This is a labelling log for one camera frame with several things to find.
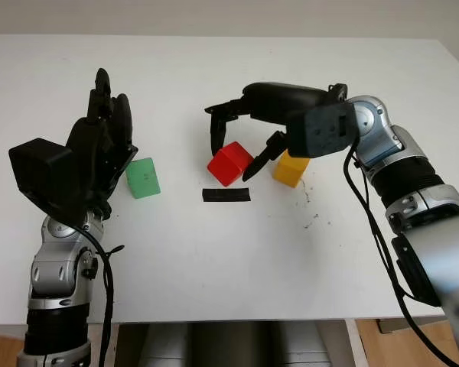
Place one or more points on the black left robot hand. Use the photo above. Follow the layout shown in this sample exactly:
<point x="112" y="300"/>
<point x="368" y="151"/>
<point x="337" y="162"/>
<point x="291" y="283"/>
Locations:
<point x="95" y="149"/>

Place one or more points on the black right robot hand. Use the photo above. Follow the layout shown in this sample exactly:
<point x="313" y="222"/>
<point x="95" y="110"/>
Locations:
<point x="279" y="101"/>

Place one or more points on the green block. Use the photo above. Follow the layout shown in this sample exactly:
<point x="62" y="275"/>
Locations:
<point x="143" y="179"/>

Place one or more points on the yellow block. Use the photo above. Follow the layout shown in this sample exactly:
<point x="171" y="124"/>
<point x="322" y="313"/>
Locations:
<point x="290" y="172"/>

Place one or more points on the red block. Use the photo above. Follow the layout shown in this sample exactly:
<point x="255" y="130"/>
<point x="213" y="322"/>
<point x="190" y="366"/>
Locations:
<point x="227" y="164"/>

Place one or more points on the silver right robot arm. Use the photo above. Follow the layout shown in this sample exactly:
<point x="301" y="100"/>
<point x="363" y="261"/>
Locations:
<point x="405" y="172"/>

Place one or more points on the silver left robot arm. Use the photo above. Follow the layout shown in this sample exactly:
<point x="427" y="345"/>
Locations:
<point x="53" y="267"/>

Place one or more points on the black tape strip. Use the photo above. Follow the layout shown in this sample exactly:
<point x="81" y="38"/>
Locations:
<point x="225" y="195"/>

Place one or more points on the grey robot torso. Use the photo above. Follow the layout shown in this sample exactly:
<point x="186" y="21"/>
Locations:
<point x="229" y="344"/>

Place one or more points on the white table leg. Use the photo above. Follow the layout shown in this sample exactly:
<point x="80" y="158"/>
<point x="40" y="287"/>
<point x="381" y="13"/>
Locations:
<point x="355" y="344"/>

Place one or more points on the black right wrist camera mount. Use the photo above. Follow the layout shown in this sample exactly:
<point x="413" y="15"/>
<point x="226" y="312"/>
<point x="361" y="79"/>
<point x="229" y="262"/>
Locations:
<point x="321" y="130"/>

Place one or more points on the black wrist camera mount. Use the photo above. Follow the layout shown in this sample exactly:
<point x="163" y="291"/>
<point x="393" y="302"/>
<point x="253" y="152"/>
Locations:
<point x="321" y="130"/>
<point x="38" y="168"/>

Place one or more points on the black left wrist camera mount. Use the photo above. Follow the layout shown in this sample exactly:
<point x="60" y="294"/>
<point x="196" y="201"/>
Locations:
<point x="38" y="168"/>

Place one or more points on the grey table frame rail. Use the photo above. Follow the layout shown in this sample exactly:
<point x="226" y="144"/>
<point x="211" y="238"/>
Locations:
<point x="409" y="326"/>

